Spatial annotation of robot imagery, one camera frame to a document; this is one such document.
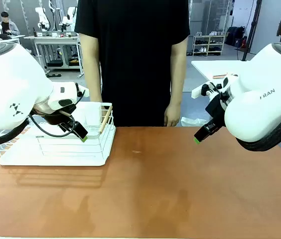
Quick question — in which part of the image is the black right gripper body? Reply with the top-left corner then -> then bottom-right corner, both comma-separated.
204,93 -> 228,129

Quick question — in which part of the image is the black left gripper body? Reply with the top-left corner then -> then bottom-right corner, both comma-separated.
32,103 -> 78,126

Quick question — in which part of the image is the white wire dish rack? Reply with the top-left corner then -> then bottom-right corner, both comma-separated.
0,102 -> 117,160

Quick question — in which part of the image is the white wire basket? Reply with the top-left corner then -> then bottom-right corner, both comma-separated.
0,126 -> 117,167

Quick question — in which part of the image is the person's left forearm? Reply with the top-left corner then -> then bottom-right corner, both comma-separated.
169,36 -> 189,107

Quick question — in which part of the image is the person's right forearm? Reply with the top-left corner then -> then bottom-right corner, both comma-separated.
79,32 -> 103,103

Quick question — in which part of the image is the person's left hand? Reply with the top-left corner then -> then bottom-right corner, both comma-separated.
163,103 -> 182,127

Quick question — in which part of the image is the clear plastic bag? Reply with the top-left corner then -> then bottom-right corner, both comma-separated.
181,116 -> 208,127

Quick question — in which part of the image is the white cutlery holder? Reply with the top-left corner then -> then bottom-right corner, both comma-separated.
75,101 -> 102,126

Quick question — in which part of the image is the white side table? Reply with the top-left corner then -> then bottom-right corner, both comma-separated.
191,59 -> 256,99

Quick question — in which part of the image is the black braided left arm sleeve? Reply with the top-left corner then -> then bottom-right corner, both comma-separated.
0,119 -> 29,147

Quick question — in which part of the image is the black braided arm sleeve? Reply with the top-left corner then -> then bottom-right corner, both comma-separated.
235,103 -> 281,152
0,119 -> 29,147

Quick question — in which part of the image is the black braided right arm sleeve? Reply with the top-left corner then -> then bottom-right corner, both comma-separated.
235,103 -> 281,152

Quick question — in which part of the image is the wooden shoe rack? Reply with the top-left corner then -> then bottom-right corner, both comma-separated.
192,34 -> 227,57

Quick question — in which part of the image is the black bags pile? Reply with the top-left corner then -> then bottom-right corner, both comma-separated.
225,26 -> 248,48

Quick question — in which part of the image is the white workbench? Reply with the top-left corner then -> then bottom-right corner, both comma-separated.
23,34 -> 85,77

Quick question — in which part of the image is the black stand pole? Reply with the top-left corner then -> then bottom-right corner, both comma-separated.
241,0 -> 264,62

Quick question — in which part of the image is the person's black clothed body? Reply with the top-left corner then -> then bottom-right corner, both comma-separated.
74,0 -> 191,127

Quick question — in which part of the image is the seated person in grey jacket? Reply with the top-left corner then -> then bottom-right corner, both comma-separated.
0,11 -> 21,37

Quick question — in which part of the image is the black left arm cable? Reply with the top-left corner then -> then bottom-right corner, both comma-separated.
29,89 -> 86,137

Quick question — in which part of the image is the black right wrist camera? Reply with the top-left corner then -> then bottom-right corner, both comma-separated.
201,77 -> 230,100

